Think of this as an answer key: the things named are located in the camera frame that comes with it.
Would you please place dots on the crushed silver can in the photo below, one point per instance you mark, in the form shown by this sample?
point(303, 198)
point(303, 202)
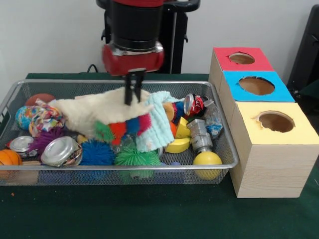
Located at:
point(58, 150)

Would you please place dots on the globe print ball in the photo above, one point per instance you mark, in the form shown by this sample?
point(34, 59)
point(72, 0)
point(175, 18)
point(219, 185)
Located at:
point(23, 117)

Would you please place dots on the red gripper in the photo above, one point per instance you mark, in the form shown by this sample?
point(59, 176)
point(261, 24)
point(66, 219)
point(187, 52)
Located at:
point(134, 62)

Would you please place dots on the green spiky ball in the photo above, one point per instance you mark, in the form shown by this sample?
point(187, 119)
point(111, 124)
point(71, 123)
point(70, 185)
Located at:
point(137, 158)

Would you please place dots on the purple spiky toy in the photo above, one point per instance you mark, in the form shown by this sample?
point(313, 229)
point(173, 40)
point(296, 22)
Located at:
point(47, 140)

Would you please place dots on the yellow ball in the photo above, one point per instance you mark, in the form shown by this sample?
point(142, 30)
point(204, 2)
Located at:
point(207, 160)

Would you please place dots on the silver mesh bin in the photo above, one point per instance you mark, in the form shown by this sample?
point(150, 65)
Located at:
point(124, 167)

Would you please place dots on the blue spiky ball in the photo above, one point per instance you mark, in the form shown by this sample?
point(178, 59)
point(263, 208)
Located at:
point(96, 153)

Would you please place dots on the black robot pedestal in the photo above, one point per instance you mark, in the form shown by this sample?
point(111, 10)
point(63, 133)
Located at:
point(178, 37)

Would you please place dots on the cream knitted cloth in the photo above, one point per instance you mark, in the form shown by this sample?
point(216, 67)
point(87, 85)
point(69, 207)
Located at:
point(99, 109)

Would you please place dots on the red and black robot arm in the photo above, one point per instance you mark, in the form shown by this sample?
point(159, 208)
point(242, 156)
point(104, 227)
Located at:
point(134, 22)

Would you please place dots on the mint green cloth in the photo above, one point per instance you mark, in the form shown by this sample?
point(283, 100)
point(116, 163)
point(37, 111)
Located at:
point(159, 124)

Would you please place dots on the orange basketball toy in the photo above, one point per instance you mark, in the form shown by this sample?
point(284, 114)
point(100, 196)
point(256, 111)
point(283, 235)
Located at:
point(8, 158)

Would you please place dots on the white colourful patterned cloth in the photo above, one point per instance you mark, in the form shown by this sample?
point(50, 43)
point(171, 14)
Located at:
point(46, 119)

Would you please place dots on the wooden box with three holes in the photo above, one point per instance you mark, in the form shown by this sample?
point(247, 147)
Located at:
point(274, 169)

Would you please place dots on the dark green table cloth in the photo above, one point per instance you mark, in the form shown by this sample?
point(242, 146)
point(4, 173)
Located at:
point(311, 99)
point(124, 211)

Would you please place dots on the multicolour spiky caterpillar toy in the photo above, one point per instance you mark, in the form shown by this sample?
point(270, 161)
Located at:
point(117, 129)

